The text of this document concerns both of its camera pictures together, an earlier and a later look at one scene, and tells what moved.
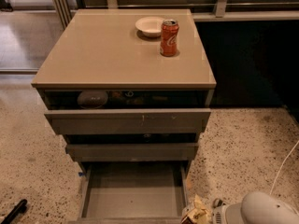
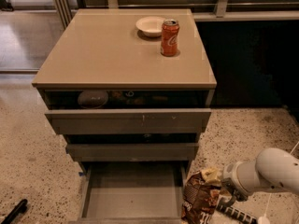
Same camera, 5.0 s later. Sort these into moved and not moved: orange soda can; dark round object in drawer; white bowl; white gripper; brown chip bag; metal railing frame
Moved: brown chip bag; white gripper
Not moved: metal railing frame; dark round object in drawer; white bowl; orange soda can
